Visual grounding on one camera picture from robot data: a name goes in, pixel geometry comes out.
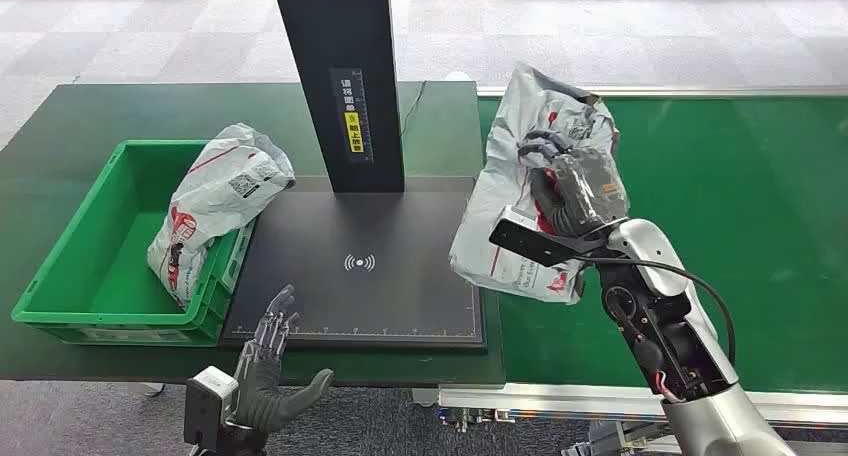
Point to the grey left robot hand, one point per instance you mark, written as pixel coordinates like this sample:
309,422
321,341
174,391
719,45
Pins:
268,380

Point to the yellow warning label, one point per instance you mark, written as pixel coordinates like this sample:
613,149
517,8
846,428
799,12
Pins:
354,133

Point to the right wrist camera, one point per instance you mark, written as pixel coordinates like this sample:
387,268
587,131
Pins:
536,241

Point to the grey red courier bag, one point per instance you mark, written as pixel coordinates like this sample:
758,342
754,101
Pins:
503,175
218,201

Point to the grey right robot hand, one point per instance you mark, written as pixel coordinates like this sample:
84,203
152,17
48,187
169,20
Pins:
586,188

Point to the green plastic delivery crate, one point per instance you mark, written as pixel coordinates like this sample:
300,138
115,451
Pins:
99,274

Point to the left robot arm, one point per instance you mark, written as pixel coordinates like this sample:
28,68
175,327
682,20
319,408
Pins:
232,443

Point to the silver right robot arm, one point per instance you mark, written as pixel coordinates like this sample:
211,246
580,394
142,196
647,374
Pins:
669,320

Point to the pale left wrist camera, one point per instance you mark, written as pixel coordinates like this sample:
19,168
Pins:
208,403

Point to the black inbound scanning machine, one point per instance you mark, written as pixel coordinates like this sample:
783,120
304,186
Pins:
371,241

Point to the green conveyor belt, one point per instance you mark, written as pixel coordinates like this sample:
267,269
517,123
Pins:
729,228

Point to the dark green table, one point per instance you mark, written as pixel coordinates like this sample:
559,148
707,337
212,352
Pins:
79,115

